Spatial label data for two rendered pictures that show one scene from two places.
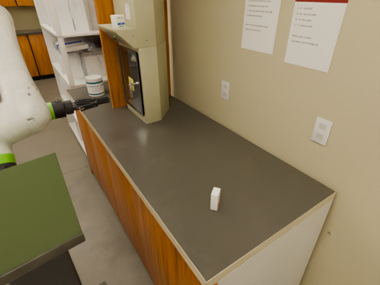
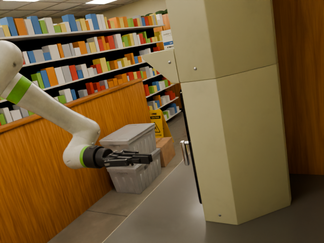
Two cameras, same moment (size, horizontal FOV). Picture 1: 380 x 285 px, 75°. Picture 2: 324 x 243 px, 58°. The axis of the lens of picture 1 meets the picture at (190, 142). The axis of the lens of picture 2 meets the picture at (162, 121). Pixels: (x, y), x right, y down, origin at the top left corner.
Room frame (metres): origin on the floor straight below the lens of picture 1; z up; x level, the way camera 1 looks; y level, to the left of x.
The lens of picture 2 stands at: (1.01, -0.47, 1.53)
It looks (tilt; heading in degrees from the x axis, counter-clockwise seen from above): 14 degrees down; 65
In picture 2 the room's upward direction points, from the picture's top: 12 degrees counter-clockwise
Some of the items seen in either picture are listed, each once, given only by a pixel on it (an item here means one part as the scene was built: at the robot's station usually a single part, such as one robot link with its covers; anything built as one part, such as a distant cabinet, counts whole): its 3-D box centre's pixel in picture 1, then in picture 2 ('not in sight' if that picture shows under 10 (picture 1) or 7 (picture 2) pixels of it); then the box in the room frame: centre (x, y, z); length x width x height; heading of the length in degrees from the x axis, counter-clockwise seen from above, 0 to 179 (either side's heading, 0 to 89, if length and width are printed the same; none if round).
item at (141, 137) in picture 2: not in sight; (131, 144); (2.03, 2.68, 0.49); 0.60 x 0.42 x 0.33; 34
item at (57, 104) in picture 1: (59, 108); (95, 155); (1.23, 0.70, 1.15); 0.09 x 0.06 x 0.12; 34
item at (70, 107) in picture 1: (73, 106); (110, 157); (1.27, 0.64, 1.14); 0.09 x 0.08 x 0.07; 124
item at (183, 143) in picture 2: (133, 89); (189, 152); (1.47, 0.34, 1.17); 0.05 x 0.03 x 0.10; 123
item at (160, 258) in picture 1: (161, 180); not in sight; (1.47, 0.22, 0.45); 2.05 x 0.67 x 0.90; 34
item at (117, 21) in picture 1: (117, 21); (171, 39); (1.50, 0.39, 1.54); 0.05 x 0.05 x 0.06; 52
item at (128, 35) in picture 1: (116, 35); (182, 61); (1.54, 0.42, 1.46); 0.32 x 0.11 x 0.10; 34
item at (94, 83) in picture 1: (95, 85); not in sight; (2.00, 0.78, 1.02); 0.13 x 0.13 x 0.15
